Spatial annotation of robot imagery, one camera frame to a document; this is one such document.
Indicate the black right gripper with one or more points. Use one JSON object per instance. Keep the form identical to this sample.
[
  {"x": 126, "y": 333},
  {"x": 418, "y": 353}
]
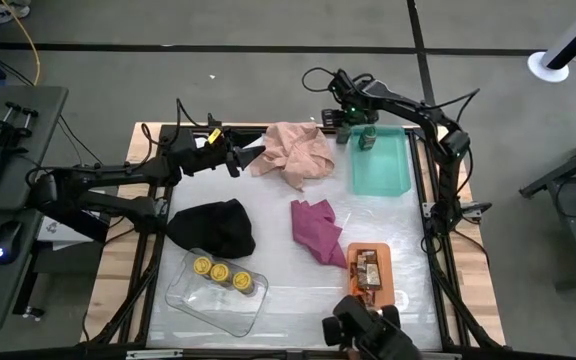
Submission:
[{"x": 353, "y": 114}]

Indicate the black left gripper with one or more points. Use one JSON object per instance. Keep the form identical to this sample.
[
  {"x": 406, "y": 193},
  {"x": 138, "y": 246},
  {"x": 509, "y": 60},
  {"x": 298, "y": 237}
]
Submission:
[{"x": 205, "y": 152}]

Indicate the magenta cloth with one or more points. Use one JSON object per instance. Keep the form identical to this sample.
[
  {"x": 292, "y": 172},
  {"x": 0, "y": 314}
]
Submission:
[{"x": 318, "y": 230}]

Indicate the small brown spice packet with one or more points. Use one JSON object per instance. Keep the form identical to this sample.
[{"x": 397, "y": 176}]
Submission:
[{"x": 368, "y": 257}]

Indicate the clear plastic bin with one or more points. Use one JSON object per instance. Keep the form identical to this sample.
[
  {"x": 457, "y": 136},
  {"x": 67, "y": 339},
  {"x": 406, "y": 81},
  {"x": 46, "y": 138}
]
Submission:
[{"x": 218, "y": 305}]

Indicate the beige spice packet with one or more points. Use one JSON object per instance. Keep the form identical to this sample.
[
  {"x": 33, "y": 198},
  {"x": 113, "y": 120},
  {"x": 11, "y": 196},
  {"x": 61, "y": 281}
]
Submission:
[{"x": 372, "y": 275}]

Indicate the orange brown spice packet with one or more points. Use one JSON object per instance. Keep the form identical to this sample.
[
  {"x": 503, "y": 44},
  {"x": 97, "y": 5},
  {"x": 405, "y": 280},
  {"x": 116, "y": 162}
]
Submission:
[{"x": 354, "y": 285}]

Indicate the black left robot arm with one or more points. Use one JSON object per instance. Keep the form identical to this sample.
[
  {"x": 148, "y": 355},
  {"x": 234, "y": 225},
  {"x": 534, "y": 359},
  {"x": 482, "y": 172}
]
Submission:
[{"x": 118, "y": 175}]

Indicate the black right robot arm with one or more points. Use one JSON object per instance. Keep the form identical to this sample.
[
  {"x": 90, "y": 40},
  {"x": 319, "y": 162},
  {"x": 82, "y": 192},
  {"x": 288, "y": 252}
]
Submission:
[{"x": 433, "y": 120}]

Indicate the teal plastic bin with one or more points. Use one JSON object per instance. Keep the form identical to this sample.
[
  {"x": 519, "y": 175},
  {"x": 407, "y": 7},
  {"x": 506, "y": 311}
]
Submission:
[{"x": 380, "y": 167}]

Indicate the peach cloth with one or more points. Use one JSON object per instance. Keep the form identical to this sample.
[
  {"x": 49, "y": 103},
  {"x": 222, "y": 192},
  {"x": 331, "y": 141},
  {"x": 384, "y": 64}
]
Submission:
[{"x": 293, "y": 152}]

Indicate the black cloth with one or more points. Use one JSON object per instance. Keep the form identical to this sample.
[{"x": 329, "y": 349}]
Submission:
[{"x": 213, "y": 227}]

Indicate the orange plastic bin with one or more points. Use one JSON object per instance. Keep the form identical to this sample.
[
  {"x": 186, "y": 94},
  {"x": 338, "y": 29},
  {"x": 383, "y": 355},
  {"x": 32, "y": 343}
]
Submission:
[{"x": 388, "y": 280}]

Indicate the black angled beam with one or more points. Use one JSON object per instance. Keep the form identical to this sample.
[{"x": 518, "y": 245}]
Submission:
[{"x": 83, "y": 225}]

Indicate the white round stand base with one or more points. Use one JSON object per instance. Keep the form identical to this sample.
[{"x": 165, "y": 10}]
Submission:
[{"x": 548, "y": 70}]

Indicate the white cardboard box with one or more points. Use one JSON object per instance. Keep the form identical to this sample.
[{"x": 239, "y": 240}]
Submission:
[{"x": 55, "y": 232}]

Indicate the black bulky rounded device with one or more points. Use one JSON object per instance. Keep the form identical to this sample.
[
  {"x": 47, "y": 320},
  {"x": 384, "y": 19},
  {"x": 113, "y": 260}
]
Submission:
[{"x": 368, "y": 330}]

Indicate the black metal floor stand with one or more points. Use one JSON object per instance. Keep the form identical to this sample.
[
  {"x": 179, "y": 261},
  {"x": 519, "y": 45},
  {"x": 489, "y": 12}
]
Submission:
[{"x": 568, "y": 172}]

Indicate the black and white pole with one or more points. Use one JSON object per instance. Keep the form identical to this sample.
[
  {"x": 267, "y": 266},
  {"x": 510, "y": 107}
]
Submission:
[{"x": 575, "y": 35}]

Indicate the grey computer desk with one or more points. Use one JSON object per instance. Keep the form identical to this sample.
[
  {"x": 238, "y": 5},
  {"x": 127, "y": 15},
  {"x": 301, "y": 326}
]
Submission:
[{"x": 13, "y": 145}]

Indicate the black clamp stand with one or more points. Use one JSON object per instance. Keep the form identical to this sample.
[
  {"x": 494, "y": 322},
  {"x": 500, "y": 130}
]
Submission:
[{"x": 13, "y": 127}]

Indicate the black computer mouse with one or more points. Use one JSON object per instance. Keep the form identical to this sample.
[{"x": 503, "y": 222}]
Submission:
[{"x": 7, "y": 241}]

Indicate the person's shoe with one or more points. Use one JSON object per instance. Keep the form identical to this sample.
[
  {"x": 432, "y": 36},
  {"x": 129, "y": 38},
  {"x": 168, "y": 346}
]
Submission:
[{"x": 10, "y": 11}]

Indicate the black aluminium table frame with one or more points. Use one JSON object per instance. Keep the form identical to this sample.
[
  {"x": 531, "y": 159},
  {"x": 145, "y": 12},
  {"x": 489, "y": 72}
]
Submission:
[{"x": 418, "y": 131}]

